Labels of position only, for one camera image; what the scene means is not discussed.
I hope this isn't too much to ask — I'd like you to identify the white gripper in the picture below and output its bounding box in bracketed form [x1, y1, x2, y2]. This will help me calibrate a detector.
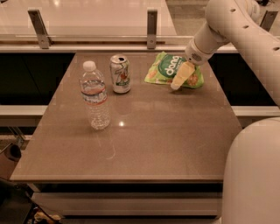
[171, 38, 211, 90]

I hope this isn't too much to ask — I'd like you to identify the green rice chip bag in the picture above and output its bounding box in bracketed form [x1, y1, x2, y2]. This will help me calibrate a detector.
[144, 52, 204, 89]

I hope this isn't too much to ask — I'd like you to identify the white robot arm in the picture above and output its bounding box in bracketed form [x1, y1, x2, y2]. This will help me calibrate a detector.
[171, 0, 280, 224]

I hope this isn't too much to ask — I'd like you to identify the silver soda can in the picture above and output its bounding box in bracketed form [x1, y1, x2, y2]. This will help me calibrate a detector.
[109, 54, 130, 94]

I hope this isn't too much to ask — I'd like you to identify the clear plastic water bottle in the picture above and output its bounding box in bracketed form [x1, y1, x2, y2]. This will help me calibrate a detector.
[80, 60, 110, 130]

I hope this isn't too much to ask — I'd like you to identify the glass railing panel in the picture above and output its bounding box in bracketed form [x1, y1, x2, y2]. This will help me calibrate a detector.
[0, 0, 209, 39]

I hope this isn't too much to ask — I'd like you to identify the white table base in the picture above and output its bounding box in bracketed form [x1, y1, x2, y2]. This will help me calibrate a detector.
[31, 183, 222, 219]

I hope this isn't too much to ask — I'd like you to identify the dark object at left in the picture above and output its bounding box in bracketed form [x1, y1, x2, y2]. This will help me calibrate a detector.
[0, 143, 23, 182]

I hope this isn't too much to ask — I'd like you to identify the middle metal railing bracket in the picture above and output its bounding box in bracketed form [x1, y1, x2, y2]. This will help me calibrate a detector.
[147, 10, 158, 49]

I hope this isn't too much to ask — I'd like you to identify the metal railing bracket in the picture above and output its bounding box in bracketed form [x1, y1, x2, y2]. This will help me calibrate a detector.
[147, 10, 158, 49]
[28, 10, 52, 49]
[260, 10, 278, 32]

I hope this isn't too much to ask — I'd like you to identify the right metal railing bracket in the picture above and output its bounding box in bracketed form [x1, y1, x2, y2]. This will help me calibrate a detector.
[260, 10, 278, 32]

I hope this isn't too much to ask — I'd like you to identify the left metal railing bracket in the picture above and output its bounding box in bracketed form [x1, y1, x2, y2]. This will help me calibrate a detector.
[28, 10, 52, 49]

